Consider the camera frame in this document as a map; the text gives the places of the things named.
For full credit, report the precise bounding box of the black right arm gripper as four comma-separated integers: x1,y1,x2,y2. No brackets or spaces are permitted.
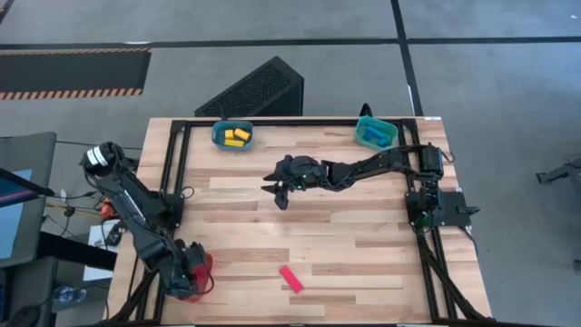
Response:
261,154,329,211

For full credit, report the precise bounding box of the orange-red plastic tray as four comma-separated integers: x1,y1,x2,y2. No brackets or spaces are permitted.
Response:
183,253,215,303

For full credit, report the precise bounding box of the blue plastic bin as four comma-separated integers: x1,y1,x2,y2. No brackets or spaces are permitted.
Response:
211,119,254,152

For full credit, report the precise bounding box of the long red block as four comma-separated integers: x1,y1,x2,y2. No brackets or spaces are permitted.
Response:
278,265,305,294

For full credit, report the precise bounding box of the white paper sheet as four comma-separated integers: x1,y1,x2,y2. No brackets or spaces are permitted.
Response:
83,220,123,282

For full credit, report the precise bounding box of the teal plastic bin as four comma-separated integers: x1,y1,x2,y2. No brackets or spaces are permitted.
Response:
354,115,399,153

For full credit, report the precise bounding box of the black perforated box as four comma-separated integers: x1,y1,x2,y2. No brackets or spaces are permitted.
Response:
193,55,305,118

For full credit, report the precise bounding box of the clear water bottle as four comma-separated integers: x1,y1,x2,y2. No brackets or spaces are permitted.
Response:
52,284,88,304

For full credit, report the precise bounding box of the grey monitor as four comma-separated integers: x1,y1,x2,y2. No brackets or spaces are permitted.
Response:
0,131,58,269

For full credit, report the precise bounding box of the black rod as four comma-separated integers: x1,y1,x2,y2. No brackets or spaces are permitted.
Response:
0,166,56,198

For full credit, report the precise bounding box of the black hazard-striped floor mat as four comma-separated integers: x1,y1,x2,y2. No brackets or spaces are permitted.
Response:
0,47,153,101

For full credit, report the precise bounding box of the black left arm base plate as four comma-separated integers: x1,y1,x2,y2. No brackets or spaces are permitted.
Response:
153,193,186,230

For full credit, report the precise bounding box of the black aluminium table frame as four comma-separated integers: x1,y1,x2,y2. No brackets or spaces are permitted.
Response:
108,116,491,326

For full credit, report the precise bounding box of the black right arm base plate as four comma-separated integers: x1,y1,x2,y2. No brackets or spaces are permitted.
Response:
405,190,481,228

